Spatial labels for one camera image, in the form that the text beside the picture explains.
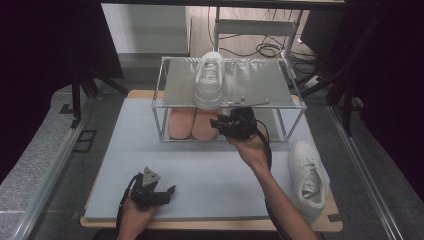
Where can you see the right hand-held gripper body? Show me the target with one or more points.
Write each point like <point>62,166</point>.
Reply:
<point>241,121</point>

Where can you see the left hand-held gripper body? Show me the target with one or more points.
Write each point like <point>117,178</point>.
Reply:
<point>146,193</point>

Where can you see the white sneaker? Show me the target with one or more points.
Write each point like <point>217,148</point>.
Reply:
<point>308,180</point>
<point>209,81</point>

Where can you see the metal shoe rack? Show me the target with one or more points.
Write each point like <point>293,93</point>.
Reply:
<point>260,80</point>

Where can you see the person's left hand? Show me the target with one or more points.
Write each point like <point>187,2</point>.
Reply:
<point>135,216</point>

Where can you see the person's right hand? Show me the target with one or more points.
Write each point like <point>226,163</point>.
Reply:
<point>251,151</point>

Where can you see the light blue table mat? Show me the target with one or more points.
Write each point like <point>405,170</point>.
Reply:
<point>200,173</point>

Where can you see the white power strip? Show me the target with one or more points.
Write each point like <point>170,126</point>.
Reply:
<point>314,81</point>

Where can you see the black metal stand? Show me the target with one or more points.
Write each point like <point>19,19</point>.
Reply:
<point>346,83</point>

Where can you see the white panel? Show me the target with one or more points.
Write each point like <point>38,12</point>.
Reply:
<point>146,28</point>

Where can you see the black tripod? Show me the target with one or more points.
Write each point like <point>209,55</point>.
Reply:
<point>77,90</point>

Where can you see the black curtain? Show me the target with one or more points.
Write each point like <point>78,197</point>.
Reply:
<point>40,50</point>
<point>400,83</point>

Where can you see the white metal frame stand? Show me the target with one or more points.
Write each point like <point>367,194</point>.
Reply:
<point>253,27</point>

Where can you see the aluminium rail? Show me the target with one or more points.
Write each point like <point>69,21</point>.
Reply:
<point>50,180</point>
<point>366,180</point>

